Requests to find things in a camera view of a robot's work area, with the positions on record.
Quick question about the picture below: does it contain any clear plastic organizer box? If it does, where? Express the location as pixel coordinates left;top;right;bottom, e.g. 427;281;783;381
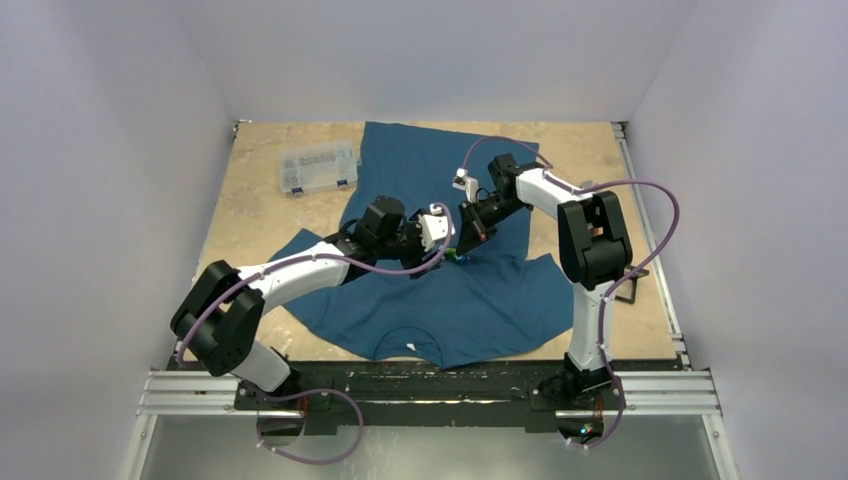
279;140;360;196

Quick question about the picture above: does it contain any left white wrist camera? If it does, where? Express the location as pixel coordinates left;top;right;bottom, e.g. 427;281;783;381
417;203;455;252

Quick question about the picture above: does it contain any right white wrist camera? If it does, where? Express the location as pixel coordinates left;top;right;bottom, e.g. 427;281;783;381
452;168;480;203

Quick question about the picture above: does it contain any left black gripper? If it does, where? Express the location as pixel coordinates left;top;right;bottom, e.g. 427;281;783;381
375;210;443;277

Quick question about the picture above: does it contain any blue t-shirt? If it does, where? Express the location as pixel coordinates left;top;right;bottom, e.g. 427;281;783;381
260;122;573;368

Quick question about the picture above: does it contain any aluminium frame rail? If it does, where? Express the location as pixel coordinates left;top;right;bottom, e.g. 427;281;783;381
136;371;721;418

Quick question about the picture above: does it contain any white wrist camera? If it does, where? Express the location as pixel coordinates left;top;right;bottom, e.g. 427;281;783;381
452;168;480;203
417;203;455;252

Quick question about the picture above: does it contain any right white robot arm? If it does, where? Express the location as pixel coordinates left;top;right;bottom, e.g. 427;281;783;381
452;154;633;407

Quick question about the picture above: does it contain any colourful plush flower brooch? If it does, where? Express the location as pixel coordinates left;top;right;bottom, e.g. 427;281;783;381
443;248;468;265

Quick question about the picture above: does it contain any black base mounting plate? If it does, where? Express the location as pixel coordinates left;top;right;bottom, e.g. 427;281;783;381
235;360;623;442

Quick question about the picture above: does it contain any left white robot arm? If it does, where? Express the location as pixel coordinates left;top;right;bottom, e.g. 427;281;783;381
170;196;455;409

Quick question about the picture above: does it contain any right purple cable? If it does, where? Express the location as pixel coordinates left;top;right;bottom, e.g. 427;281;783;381
460;135;682;452

